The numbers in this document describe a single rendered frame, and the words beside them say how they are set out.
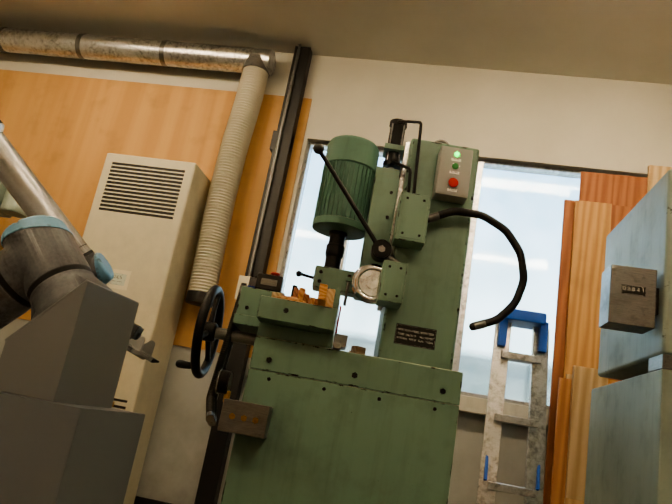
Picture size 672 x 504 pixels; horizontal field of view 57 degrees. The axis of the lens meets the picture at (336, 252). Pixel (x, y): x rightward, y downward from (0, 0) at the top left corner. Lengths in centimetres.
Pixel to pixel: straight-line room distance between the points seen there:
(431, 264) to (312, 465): 68
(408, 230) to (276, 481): 78
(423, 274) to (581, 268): 152
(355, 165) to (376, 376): 69
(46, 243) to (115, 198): 197
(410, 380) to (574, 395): 139
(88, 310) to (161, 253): 190
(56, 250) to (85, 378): 30
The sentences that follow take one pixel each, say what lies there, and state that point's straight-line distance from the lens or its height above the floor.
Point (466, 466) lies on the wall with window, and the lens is 323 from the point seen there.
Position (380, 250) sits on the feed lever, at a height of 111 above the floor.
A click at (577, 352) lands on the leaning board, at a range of 317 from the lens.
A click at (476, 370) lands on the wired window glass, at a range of 332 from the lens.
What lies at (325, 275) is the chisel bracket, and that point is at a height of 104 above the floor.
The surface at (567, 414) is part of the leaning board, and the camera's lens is 302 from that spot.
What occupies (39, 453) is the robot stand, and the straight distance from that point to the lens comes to 137.
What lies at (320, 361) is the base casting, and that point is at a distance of 172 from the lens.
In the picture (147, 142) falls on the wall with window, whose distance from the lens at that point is 394.
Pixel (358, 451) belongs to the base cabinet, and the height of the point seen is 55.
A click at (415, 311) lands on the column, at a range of 187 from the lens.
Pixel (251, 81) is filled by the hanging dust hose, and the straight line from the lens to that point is 372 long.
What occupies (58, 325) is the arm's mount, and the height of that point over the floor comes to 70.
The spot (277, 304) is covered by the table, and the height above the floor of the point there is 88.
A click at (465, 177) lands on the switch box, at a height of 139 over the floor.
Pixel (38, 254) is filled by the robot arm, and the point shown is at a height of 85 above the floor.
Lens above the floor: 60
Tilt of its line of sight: 15 degrees up
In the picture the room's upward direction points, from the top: 10 degrees clockwise
